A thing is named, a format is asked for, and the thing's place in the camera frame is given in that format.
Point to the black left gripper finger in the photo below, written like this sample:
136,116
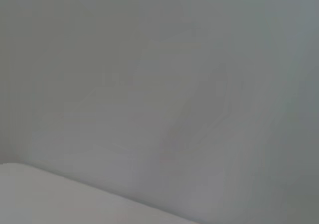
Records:
207,104

